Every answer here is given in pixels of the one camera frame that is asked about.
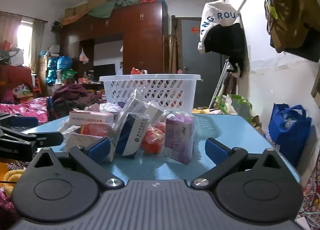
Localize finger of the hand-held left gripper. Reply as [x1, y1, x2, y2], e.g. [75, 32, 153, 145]
[0, 113, 39, 133]
[0, 126, 64, 148]

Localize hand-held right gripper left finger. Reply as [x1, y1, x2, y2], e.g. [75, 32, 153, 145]
[26, 137, 125, 191]

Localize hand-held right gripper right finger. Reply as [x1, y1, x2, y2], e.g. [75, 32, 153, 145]
[190, 138, 292, 192]

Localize purple box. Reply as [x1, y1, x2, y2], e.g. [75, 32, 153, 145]
[165, 112, 197, 165]

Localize white plastic basket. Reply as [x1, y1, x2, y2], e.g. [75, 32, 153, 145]
[99, 73, 202, 115]

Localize pink floral blanket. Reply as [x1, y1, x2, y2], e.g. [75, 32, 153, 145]
[0, 96, 50, 125]

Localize orange box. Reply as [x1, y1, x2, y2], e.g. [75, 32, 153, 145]
[81, 123, 111, 137]

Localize yellow plush toy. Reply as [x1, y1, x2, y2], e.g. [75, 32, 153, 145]
[2, 169, 26, 196]

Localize plain white box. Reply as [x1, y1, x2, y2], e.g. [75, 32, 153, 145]
[64, 132, 100, 151]

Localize pink and white long box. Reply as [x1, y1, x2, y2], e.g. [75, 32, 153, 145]
[69, 110, 114, 126]

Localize dark blue and white box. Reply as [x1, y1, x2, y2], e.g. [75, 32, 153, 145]
[114, 112, 152, 158]

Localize orange snack packet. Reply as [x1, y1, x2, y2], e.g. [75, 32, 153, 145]
[141, 122, 167, 154]

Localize maroon clothes pile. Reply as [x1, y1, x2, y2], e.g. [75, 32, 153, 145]
[51, 83, 105, 118]

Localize white grey box in wrap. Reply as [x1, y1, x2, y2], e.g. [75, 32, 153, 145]
[129, 97, 167, 122]

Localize blue plastic bags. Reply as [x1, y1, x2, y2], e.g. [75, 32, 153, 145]
[47, 56, 73, 86]

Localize folded metal rack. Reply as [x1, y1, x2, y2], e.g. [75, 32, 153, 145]
[209, 59, 231, 109]

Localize beige curtain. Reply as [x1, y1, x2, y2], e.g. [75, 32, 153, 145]
[29, 18, 47, 90]

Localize blue tote bag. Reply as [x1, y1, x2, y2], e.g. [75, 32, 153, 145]
[265, 103, 312, 168]

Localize black television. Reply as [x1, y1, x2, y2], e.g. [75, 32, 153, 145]
[93, 63, 117, 83]

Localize curtained window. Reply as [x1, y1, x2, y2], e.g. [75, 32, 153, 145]
[17, 20, 34, 68]

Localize grey door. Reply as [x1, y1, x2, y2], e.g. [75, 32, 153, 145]
[181, 18, 229, 110]

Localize small white plastic bag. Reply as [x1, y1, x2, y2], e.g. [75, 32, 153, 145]
[79, 48, 90, 65]

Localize wooden boards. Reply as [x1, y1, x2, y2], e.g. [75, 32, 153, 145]
[162, 33, 183, 76]

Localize patterned rug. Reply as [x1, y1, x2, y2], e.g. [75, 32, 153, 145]
[299, 167, 320, 223]

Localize brown wooden wardrobe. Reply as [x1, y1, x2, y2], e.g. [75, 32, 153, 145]
[60, 2, 168, 88]

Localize cardboard boxes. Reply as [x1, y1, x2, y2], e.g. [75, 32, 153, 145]
[64, 0, 111, 18]

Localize white and black hanging jacket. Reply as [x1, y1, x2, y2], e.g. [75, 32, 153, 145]
[197, 0, 250, 78]

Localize green cloth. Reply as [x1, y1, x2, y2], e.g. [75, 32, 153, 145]
[86, 0, 118, 19]

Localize brown hanging bag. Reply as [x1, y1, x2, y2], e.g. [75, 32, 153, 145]
[260, 0, 320, 63]

